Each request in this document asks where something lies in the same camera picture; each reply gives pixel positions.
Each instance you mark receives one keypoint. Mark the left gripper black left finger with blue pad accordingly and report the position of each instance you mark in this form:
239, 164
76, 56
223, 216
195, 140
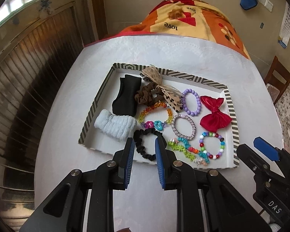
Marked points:
124, 161

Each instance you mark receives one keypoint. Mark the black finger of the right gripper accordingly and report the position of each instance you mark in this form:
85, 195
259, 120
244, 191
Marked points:
259, 166

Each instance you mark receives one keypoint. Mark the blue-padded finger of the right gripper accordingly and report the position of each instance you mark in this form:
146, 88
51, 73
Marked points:
266, 148

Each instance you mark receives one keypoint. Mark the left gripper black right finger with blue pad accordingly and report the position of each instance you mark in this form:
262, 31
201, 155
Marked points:
167, 176

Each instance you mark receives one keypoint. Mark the black scrunchie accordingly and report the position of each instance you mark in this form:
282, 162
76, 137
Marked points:
140, 148

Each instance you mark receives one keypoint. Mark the white fluffy scrunchie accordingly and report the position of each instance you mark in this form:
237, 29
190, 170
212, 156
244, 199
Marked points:
115, 126

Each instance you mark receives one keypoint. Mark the black knit headband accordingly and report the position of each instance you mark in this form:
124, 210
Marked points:
125, 103

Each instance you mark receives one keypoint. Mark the beige leopard bow hairclip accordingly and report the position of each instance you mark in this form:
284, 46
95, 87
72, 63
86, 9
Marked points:
171, 95

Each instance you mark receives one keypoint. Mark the red satin bow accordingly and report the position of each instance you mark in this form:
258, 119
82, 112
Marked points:
216, 119

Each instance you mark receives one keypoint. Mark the brown scrunchie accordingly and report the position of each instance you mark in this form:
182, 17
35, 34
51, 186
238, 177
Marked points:
149, 95

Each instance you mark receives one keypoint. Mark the striped white tray box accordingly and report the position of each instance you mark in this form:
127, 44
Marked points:
93, 138

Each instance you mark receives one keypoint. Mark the brown wooden chair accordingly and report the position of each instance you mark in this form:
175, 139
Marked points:
277, 80

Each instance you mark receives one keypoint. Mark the orange red love blanket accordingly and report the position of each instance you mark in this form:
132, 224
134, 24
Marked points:
188, 18

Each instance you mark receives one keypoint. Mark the white wall calendar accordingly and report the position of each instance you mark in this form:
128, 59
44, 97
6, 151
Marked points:
284, 33

